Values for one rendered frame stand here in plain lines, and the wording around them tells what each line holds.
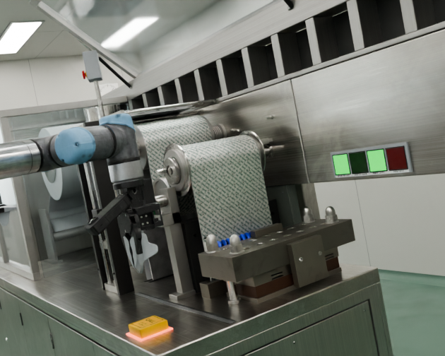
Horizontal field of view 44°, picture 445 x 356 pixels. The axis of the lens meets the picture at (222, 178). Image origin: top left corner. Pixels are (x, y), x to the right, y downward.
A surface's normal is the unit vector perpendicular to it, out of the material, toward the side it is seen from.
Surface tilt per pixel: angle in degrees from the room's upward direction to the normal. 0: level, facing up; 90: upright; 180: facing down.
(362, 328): 90
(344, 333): 90
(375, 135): 90
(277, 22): 90
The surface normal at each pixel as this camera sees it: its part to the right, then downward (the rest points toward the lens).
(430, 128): -0.83, 0.18
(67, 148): -0.57, 0.15
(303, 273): 0.53, -0.06
